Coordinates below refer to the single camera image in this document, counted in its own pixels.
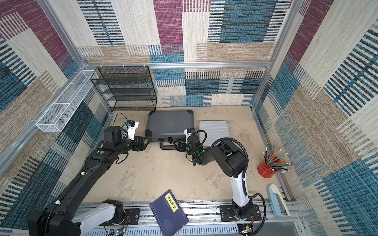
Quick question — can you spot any white mesh wall basket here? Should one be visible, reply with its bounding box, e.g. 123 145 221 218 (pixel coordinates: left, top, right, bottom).
36 70 94 132

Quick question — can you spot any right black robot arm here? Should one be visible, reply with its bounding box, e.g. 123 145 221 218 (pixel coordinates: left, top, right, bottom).
172 135 262 220

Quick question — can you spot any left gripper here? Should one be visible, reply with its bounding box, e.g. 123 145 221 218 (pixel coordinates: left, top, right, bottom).
116 135 152 156

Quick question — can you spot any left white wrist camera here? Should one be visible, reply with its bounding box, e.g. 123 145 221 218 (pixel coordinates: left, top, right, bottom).
125 120 139 140

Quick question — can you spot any light blue stapler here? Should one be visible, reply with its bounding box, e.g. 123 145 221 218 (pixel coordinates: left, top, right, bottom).
268 184 291 218

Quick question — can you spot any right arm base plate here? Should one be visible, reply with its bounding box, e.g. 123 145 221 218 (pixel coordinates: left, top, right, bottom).
216 205 262 222

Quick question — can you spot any red pencil cup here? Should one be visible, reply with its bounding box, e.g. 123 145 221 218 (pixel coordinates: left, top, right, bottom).
258 148 292 179

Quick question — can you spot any large black poker case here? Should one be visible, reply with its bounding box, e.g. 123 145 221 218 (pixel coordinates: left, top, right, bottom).
145 110 195 150

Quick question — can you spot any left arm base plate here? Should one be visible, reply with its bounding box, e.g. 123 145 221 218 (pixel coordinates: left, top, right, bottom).
100 208 140 226

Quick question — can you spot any black wire shelf rack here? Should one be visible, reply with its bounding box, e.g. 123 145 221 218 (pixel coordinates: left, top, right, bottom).
91 66 157 112

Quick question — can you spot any dark blue book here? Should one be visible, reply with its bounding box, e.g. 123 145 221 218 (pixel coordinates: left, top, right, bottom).
150 190 189 236

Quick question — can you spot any small silver aluminium case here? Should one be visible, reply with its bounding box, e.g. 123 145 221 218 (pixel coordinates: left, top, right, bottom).
199 120 230 148

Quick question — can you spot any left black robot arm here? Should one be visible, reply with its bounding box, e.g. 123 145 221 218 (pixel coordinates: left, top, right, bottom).
27 126 150 236

